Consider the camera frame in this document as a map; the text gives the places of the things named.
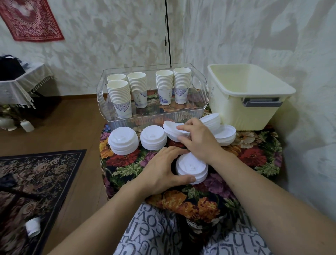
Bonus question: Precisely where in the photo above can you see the red patterned wall hanging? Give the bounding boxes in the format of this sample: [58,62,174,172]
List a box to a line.
[0,0,65,43]

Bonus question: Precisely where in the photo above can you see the white ceramic vessel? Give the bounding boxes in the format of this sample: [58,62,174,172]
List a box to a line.
[0,117,18,131]

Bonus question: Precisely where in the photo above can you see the floral tapestry table cover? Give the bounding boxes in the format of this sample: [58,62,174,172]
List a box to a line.
[99,105,284,247]

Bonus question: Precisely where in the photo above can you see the clear ribbed plastic bin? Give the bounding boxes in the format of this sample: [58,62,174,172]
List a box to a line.
[96,63,210,131]

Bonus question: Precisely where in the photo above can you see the person's left hand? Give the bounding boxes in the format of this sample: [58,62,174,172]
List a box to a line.
[136,146,196,196]

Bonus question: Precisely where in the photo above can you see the stack of white paper cups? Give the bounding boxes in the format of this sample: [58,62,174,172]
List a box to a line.
[155,70,174,106]
[106,80,133,119]
[173,67,192,105]
[127,72,148,109]
[107,74,128,85]

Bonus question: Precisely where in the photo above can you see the white paper cup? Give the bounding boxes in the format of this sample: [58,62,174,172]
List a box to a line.
[25,217,41,238]

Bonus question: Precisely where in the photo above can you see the black bag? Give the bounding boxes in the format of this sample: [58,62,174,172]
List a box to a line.
[0,54,26,81]

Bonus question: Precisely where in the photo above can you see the small white bottle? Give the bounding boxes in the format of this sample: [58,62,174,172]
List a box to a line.
[20,119,35,132]

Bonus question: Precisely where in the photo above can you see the person's left forearm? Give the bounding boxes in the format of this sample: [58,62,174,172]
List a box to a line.
[48,181,154,255]

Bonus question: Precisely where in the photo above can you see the black hanging cable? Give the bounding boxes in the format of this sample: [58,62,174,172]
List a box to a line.
[164,0,173,69]

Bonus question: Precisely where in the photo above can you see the cream plastic tub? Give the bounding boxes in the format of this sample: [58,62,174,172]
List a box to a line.
[207,64,296,131]

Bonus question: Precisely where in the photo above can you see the person's right forearm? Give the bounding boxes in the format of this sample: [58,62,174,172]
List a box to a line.
[209,150,336,255]

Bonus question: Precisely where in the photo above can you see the dark floral rug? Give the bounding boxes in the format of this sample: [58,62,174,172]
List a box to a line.
[0,149,87,255]

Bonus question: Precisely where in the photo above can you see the white fringed lace cloth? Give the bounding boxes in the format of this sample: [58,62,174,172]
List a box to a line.
[0,62,54,109]

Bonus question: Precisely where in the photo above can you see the letter print trousers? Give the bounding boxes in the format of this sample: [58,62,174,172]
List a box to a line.
[113,202,274,255]

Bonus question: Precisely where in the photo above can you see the stack of white cup lids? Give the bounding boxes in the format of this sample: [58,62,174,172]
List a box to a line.
[199,113,222,135]
[213,124,237,147]
[163,120,190,142]
[175,152,209,185]
[140,125,167,151]
[108,127,139,156]

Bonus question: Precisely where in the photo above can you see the person's right hand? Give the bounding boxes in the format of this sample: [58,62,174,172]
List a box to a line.
[176,117,224,166]

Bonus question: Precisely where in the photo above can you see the black stand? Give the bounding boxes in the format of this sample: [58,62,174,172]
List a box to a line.
[0,173,40,201]

